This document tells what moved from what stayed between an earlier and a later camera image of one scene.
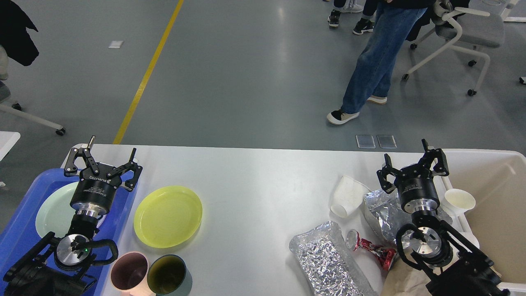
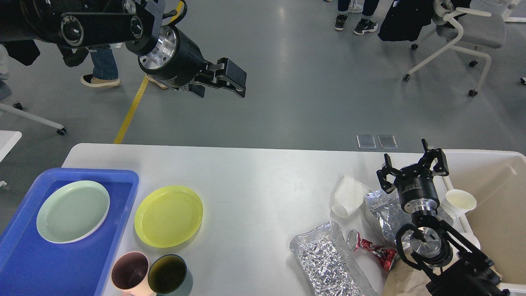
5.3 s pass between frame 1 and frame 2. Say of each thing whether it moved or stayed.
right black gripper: stayed
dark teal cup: stayed
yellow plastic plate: stayed
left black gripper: moved
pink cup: stayed
